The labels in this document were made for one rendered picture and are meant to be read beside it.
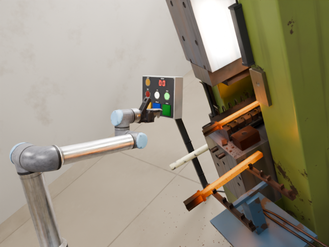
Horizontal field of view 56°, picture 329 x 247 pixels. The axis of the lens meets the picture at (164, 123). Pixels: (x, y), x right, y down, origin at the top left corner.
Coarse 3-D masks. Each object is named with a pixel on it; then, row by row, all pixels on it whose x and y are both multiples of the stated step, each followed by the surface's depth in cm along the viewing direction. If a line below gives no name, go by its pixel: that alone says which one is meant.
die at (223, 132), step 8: (240, 104) 186; (248, 104) 181; (224, 112) 185; (232, 112) 180; (256, 112) 171; (216, 120) 179; (232, 120) 172; (240, 120) 170; (248, 120) 170; (224, 128) 169; (232, 128) 168; (224, 136) 175
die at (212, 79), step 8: (192, 64) 164; (232, 64) 152; (240, 64) 154; (200, 72) 159; (208, 72) 149; (216, 72) 151; (224, 72) 153; (232, 72) 154; (208, 80) 154; (216, 80) 153; (224, 80) 154
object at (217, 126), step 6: (258, 102) 175; (246, 108) 175; (234, 114) 174; (240, 114) 174; (222, 120) 174; (228, 120) 172; (210, 126) 172; (216, 126) 172; (204, 132) 170; (210, 132) 172
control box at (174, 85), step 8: (144, 80) 222; (152, 80) 216; (168, 80) 204; (176, 80) 201; (144, 88) 223; (152, 88) 217; (160, 88) 211; (168, 88) 205; (176, 88) 202; (144, 96) 224; (152, 96) 218; (160, 96) 212; (176, 96) 203; (152, 104) 219; (168, 104) 206; (176, 104) 204; (176, 112) 205
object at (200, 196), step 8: (256, 152) 146; (248, 160) 144; (256, 160) 144; (240, 168) 141; (224, 176) 141; (232, 176) 141; (216, 184) 138; (200, 192) 137; (208, 192) 137; (192, 200) 134; (200, 200) 138; (192, 208) 136
